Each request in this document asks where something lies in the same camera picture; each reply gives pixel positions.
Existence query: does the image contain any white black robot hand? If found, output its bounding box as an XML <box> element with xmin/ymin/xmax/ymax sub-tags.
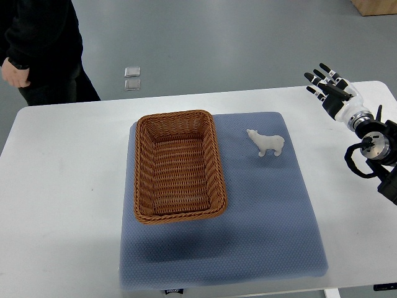
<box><xmin>304</xmin><ymin>63</ymin><xmax>373</xmax><ymax>130</ymax></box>

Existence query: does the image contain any person's bare hand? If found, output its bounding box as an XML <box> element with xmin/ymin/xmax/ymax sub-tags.
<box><xmin>1</xmin><ymin>57</ymin><xmax>30</xmax><ymax>88</ymax></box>

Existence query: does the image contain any white toy polar bear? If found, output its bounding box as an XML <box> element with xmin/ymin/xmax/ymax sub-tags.
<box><xmin>246</xmin><ymin>129</ymin><xmax>285</xmax><ymax>157</ymax></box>

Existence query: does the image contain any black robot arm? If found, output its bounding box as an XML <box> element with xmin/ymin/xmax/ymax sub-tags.
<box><xmin>344</xmin><ymin>106</ymin><xmax>396</xmax><ymax>204</ymax></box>

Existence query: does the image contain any brown wicker basket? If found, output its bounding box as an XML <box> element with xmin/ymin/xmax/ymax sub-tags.
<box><xmin>133</xmin><ymin>110</ymin><xmax>228</xmax><ymax>224</ymax></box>

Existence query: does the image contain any person in black clothes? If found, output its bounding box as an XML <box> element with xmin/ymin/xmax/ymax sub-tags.
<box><xmin>1</xmin><ymin>1</ymin><xmax>100</xmax><ymax>106</ymax></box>

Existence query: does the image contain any wooden box corner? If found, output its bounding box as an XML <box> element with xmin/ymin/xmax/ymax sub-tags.
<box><xmin>351</xmin><ymin>0</ymin><xmax>396</xmax><ymax>16</ymax></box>

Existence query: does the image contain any upper metal floor plate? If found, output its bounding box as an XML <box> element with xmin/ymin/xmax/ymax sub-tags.
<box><xmin>124</xmin><ymin>66</ymin><xmax>141</xmax><ymax>78</ymax></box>

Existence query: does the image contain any metal floor plate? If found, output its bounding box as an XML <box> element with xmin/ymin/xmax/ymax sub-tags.
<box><xmin>124</xmin><ymin>66</ymin><xmax>141</xmax><ymax>78</ymax></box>
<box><xmin>124</xmin><ymin>78</ymin><xmax>141</xmax><ymax>91</ymax></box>

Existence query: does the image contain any lower metal floor plate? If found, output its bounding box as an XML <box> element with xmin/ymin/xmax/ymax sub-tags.
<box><xmin>124</xmin><ymin>78</ymin><xmax>141</xmax><ymax>91</ymax></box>

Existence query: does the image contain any blue padded mat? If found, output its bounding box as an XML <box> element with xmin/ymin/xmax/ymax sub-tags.
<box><xmin>119</xmin><ymin>112</ymin><xmax>328</xmax><ymax>291</ymax></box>

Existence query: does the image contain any black table control panel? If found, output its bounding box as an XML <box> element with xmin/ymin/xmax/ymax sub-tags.
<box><xmin>373</xmin><ymin>284</ymin><xmax>396</xmax><ymax>292</ymax></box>

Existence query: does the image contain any black label tag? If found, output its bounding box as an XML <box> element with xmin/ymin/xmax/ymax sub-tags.
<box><xmin>164</xmin><ymin>289</ymin><xmax>184</xmax><ymax>298</ymax></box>

